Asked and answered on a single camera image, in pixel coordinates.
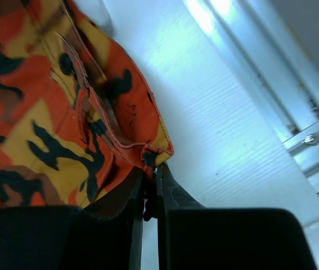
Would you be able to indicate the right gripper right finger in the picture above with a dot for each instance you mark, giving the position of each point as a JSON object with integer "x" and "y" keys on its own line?
{"x": 170, "y": 195}

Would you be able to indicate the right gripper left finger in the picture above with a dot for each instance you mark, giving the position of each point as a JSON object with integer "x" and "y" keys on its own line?
{"x": 134, "y": 227}

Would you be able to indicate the orange camouflage trousers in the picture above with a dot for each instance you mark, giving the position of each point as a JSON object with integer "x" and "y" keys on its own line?
{"x": 76, "y": 115}

